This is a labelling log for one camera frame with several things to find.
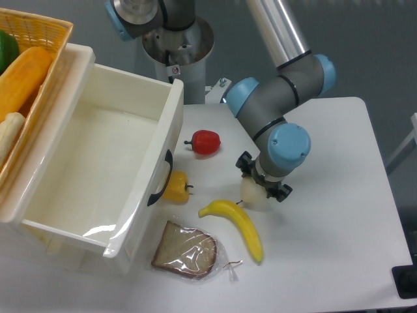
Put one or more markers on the green bell pepper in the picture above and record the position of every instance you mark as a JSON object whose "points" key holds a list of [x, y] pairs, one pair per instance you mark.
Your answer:
{"points": [[9, 50]]}

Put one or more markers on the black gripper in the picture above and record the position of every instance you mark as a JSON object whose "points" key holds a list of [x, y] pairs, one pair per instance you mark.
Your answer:
{"points": [[273, 185]]}

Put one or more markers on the white drawer cabinet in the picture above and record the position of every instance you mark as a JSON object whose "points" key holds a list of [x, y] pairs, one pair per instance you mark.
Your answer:
{"points": [[19, 239]]}

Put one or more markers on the orange baguette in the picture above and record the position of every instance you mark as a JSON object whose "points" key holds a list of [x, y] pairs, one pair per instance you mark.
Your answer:
{"points": [[22, 78]]}

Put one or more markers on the yellow banana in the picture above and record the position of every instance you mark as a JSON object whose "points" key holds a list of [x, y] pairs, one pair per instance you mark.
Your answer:
{"points": [[235, 214]]}

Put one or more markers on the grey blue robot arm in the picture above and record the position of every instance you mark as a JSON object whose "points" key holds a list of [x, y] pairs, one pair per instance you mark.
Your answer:
{"points": [[259, 107]]}

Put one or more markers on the bread slice in plastic bag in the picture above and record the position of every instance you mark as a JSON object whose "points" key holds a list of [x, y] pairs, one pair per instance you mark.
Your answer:
{"points": [[192, 254]]}

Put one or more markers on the white frame at right edge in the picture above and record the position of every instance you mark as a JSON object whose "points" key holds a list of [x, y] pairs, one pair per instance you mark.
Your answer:
{"points": [[404, 149]]}

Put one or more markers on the pale white bread roll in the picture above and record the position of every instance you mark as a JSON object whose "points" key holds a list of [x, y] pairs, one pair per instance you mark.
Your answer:
{"points": [[10, 128]]}

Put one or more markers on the red bell pepper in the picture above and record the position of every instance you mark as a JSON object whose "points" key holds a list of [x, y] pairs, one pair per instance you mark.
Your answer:
{"points": [[204, 142]]}

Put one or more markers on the yellow bell pepper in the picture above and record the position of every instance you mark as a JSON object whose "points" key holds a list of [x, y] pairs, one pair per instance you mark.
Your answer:
{"points": [[178, 188]]}

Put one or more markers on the black device at table edge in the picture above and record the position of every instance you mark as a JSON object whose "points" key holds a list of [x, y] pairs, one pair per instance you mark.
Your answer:
{"points": [[405, 281]]}

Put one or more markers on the yellow wicker basket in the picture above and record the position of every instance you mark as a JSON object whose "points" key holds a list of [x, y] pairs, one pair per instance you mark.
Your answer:
{"points": [[33, 30]]}

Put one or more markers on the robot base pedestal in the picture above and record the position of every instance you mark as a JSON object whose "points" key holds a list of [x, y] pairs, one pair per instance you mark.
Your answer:
{"points": [[182, 55]]}

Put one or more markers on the white plastic drawer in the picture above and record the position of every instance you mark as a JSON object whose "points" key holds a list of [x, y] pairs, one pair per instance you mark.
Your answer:
{"points": [[111, 165]]}

